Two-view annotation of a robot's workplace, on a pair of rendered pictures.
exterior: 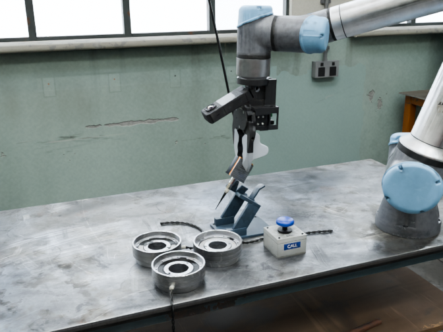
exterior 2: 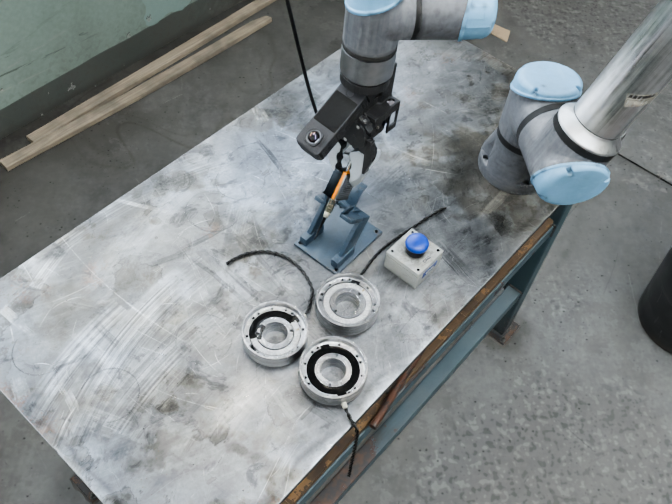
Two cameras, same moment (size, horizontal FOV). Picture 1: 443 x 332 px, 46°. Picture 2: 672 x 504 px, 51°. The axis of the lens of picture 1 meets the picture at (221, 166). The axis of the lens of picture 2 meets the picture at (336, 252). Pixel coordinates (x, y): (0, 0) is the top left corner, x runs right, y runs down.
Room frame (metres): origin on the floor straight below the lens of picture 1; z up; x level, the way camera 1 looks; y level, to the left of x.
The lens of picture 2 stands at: (0.50, 0.36, 1.81)
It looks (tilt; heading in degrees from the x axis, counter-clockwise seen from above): 54 degrees down; 328
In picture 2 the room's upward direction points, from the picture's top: 5 degrees clockwise
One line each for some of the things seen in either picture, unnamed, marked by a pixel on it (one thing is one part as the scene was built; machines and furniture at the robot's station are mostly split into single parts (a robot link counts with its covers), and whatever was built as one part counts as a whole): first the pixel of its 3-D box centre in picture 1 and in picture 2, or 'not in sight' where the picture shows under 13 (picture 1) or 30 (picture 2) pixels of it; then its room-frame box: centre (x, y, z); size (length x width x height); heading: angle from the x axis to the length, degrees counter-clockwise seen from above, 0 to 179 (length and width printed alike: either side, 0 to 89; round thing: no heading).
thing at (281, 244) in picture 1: (287, 238); (415, 256); (1.04, -0.14, 0.82); 0.08 x 0.07 x 0.05; 111
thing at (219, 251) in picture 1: (217, 248); (347, 305); (1.01, 0.01, 0.82); 0.10 x 0.10 x 0.04
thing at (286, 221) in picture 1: (285, 228); (415, 249); (1.04, -0.14, 0.85); 0.04 x 0.04 x 0.05
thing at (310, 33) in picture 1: (302, 33); (447, 2); (1.14, -0.18, 1.26); 0.11 x 0.11 x 0.08; 69
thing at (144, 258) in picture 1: (157, 249); (275, 335); (1.01, 0.14, 0.82); 0.10 x 0.10 x 0.04
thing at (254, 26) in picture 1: (256, 31); (377, 9); (1.16, -0.08, 1.26); 0.09 x 0.08 x 0.11; 69
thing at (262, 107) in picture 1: (254, 104); (364, 102); (1.16, -0.08, 1.10); 0.09 x 0.08 x 0.12; 112
